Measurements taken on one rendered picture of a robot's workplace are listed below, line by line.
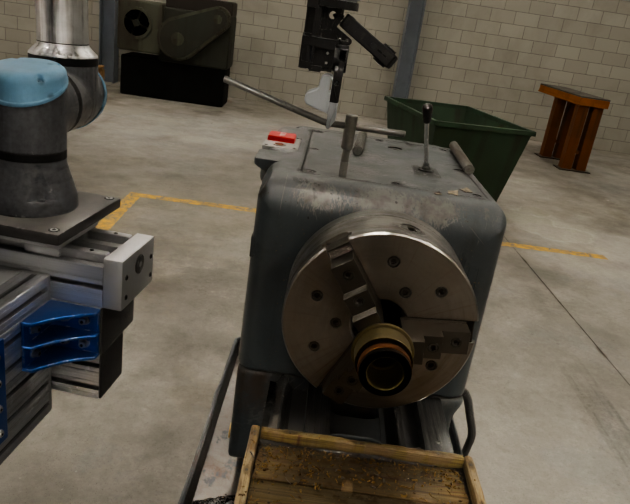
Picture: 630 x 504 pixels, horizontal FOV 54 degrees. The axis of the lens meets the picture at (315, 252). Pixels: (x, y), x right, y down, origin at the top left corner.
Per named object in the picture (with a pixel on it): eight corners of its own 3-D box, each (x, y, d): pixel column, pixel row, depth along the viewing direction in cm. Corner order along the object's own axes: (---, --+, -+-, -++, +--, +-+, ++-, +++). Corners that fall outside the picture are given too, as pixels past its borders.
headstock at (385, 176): (262, 257, 177) (278, 120, 164) (428, 281, 178) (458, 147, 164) (225, 367, 122) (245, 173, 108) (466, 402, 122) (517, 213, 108)
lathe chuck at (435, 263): (264, 350, 113) (318, 190, 102) (427, 400, 115) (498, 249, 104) (257, 377, 104) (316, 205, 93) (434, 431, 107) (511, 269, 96)
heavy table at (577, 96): (522, 146, 1008) (539, 83, 973) (549, 149, 1011) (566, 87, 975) (559, 169, 858) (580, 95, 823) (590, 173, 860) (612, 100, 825)
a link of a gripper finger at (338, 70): (328, 100, 111) (336, 49, 108) (338, 101, 111) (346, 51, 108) (327, 102, 106) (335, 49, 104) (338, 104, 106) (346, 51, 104)
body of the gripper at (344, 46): (300, 67, 113) (309, -4, 108) (347, 75, 113) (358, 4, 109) (297, 71, 106) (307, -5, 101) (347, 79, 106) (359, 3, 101)
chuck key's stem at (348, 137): (347, 175, 117) (358, 114, 113) (348, 179, 115) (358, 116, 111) (336, 174, 117) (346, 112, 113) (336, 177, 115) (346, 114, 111)
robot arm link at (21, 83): (-28, 147, 97) (-33, 57, 92) (15, 132, 110) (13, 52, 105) (49, 159, 97) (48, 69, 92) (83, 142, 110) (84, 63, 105)
